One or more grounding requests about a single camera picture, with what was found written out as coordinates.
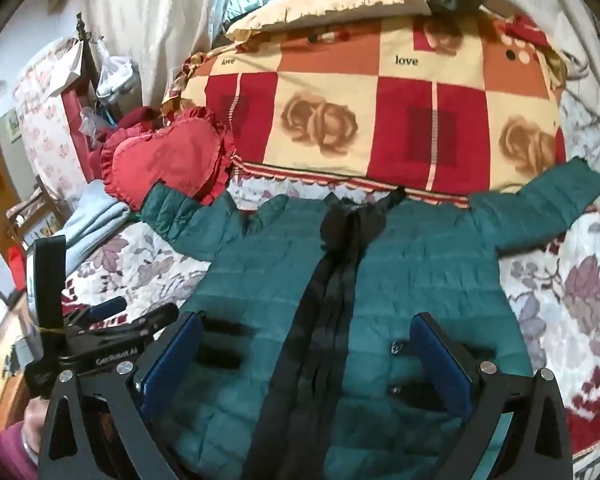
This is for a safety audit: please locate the white cloth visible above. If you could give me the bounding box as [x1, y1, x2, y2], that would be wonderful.
[480, 0, 600, 119]

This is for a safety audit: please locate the white paper bag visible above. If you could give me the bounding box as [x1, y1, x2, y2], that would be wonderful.
[47, 40, 86, 97]

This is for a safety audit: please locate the white plastic bag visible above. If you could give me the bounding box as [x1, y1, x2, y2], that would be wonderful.
[96, 52, 141, 107]

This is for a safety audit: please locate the red heart-shaped pillow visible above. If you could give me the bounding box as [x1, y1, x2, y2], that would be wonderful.
[100, 106, 238, 211]

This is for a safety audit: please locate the floral bedspread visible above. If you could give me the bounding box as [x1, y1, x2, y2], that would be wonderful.
[55, 92, 600, 480]

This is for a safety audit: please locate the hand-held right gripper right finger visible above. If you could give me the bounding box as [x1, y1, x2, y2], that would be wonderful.
[410, 311, 574, 480]

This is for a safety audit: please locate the pink floral quilt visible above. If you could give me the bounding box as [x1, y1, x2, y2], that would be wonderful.
[12, 37, 98, 202]

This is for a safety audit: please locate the white curtain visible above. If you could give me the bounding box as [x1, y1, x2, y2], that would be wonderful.
[82, 0, 237, 111]

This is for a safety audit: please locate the person's left hand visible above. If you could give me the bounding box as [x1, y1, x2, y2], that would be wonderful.
[21, 399, 47, 463]

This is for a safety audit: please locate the person's left forearm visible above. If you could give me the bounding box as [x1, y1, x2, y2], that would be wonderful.
[0, 422, 40, 480]

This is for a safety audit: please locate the wooden chair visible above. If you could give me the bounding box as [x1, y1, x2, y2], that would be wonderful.
[5, 175, 68, 252]

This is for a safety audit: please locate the red checkered rose quilt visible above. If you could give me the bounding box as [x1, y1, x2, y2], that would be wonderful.
[162, 12, 570, 209]

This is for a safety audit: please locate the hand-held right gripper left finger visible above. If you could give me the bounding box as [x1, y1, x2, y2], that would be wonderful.
[39, 311, 204, 480]

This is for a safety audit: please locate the green puffer jacket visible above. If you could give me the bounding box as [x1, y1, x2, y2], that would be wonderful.
[140, 157, 600, 480]

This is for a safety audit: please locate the light blue folded cloth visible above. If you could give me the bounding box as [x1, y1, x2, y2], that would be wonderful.
[62, 180, 141, 263]

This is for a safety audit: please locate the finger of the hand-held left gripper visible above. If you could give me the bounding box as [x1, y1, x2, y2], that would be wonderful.
[87, 302, 181, 347]
[77, 297, 127, 330]

